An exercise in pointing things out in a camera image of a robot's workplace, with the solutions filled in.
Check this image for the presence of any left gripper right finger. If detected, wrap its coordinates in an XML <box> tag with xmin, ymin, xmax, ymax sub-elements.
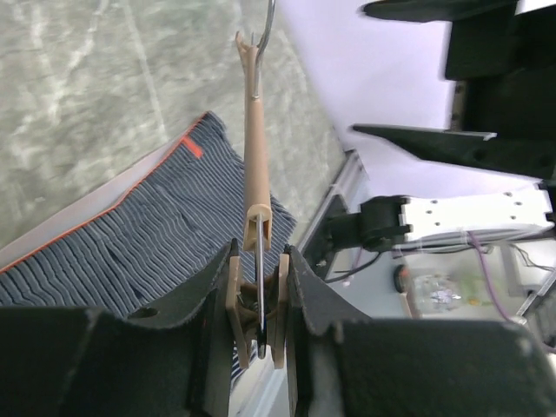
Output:
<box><xmin>286</xmin><ymin>247</ymin><xmax>555</xmax><ymax>416</ymax></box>

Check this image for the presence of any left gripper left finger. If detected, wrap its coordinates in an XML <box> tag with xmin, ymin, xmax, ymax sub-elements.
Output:
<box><xmin>1</xmin><ymin>242</ymin><xmax>238</xmax><ymax>416</ymax></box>

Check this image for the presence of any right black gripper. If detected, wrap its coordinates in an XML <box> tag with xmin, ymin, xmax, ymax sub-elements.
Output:
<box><xmin>351</xmin><ymin>0</ymin><xmax>555</xmax><ymax>179</ymax></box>

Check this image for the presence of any beige clip hanger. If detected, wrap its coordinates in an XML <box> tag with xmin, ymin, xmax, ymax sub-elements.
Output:
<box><xmin>226</xmin><ymin>1</ymin><xmax>289</xmax><ymax>369</ymax></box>

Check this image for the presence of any navy striped underwear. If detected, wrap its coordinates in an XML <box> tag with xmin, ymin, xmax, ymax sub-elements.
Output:
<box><xmin>0</xmin><ymin>110</ymin><xmax>297</xmax><ymax>314</ymax></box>

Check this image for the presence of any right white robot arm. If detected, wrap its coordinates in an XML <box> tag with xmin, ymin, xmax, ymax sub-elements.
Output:
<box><xmin>332</xmin><ymin>1</ymin><xmax>555</xmax><ymax>248</ymax></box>

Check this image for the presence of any side aluminium rail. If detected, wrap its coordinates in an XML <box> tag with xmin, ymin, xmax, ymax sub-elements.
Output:
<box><xmin>297</xmin><ymin>150</ymin><xmax>367</xmax><ymax>264</ymax></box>

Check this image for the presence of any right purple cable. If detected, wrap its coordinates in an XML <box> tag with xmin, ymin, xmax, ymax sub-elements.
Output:
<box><xmin>467</xmin><ymin>229</ymin><xmax>516</xmax><ymax>322</ymax></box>

